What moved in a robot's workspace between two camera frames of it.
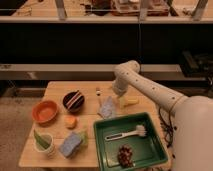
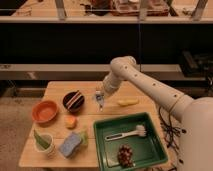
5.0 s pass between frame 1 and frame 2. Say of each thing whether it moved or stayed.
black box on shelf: stayed
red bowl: stayed
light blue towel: moved
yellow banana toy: stayed
